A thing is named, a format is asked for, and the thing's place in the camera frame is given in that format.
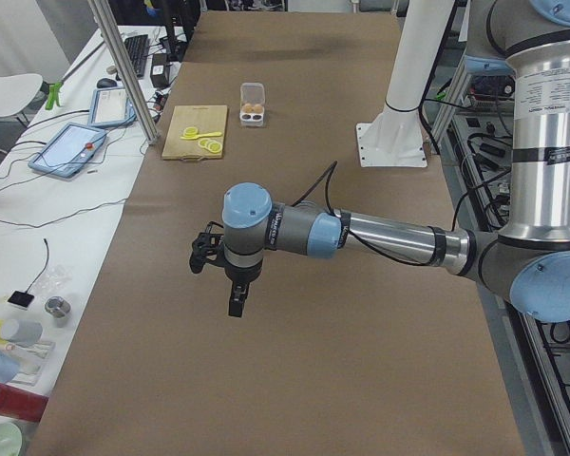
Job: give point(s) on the yellow plastic knife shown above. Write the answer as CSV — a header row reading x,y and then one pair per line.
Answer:
x,y
191,137

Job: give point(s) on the metal cylinder cup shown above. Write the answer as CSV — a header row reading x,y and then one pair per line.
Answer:
x,y
59,310

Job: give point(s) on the black computer mouse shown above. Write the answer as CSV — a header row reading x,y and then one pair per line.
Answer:
x,y
106,83

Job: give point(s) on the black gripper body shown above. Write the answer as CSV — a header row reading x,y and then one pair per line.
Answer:
x,y
242,274

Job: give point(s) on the blue teach pendant far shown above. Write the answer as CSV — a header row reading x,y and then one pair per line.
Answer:
x,y
110,107

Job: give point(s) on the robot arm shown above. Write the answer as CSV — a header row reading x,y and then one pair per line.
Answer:
x,y
527,262

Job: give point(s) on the black power adapter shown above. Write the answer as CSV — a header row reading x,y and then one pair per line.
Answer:
x,y
160,71

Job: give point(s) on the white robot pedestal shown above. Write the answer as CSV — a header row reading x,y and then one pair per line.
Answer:
x,y
394,138

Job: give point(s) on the grey cup lying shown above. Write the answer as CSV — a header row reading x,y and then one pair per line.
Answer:
x,y
21,332

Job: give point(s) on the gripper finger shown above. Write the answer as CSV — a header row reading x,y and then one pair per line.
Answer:
x,y
237,299

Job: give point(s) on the green white clamp tool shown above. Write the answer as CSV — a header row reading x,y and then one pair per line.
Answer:
x,y
53,97

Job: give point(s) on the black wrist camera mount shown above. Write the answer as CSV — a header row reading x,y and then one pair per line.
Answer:
x,y
207,248

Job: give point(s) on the red cylinder bottle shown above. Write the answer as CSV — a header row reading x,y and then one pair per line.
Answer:
x,y
21,404

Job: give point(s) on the black keyboard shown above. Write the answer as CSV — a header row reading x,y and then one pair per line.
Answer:
x,y
137,48

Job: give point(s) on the wooden cutting board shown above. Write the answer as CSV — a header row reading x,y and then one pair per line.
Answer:
x,y
193,119

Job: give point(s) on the black square pad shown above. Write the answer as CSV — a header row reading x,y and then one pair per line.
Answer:
x,y
21,299

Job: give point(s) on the aluminium frame post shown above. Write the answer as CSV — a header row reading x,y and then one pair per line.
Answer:
x,y
106,22

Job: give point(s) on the blue teach pendant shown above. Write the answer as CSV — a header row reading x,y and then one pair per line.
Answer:
x,y
110,107
68,151

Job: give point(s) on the clear plastic egg box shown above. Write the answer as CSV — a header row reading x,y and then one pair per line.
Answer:
x,y
252,104

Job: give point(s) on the green bowl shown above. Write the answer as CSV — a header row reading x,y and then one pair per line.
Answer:
x,y
11,440

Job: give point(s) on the blue teach pendant near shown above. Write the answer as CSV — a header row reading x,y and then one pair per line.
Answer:
x,y
68,151

